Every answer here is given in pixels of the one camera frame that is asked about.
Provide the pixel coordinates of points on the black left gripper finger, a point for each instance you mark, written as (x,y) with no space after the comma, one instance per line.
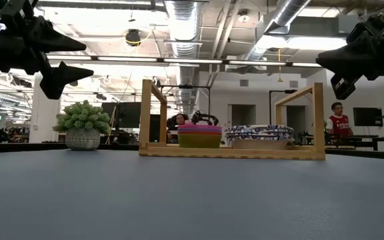
(57,80)
(52,38)

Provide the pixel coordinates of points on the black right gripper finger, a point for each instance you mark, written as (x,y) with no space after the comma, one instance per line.
(343,86)
(348,61)

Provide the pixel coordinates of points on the blue patterned white bowl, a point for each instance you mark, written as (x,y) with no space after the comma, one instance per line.
(260,134)
(260,131)
(260,127)
(260,144)

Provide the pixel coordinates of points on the pink plastic bowl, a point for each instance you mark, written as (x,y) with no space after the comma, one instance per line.
(198,126)

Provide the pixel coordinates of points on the red plastic bowl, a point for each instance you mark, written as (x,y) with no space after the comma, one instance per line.
(198,132)

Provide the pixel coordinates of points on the green plastic bowl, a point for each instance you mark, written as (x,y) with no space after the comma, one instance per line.
(198,141)

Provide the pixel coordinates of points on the black background robot arm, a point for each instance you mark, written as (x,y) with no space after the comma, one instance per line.
(205,117)

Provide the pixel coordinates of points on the slatted wooden shelf rack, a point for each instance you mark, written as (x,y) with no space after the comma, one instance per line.
(228,152)

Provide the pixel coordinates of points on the white building column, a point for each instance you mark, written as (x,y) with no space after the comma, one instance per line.
(43,116)

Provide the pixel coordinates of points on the person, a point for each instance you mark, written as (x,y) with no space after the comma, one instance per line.
(180,119)
(339,125)

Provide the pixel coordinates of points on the bushy green potted succulent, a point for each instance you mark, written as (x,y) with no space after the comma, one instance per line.
(82,126)

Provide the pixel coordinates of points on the black background desk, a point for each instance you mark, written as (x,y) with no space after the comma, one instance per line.
(358,137)

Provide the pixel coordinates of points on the large black monitor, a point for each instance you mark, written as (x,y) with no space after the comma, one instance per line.
(128,115)

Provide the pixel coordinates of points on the black ceiling dome fixture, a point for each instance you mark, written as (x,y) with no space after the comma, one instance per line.
(133,37)

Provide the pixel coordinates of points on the long ceiling light bar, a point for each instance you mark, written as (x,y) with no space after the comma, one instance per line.
(192,61)

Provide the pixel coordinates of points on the blue grey table mat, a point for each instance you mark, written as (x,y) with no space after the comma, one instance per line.
(178,200)

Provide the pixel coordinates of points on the black wall monitor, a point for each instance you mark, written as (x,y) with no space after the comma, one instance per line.
(367,116)

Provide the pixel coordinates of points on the black overhead stand frame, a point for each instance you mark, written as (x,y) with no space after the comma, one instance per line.
(185,86)
(280,91)

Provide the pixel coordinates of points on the slanted silver ventilation duct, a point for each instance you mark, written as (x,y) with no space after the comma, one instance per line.
(278,16)

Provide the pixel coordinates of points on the wide silver ventilation duct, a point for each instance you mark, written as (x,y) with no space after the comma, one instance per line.
(183,30)

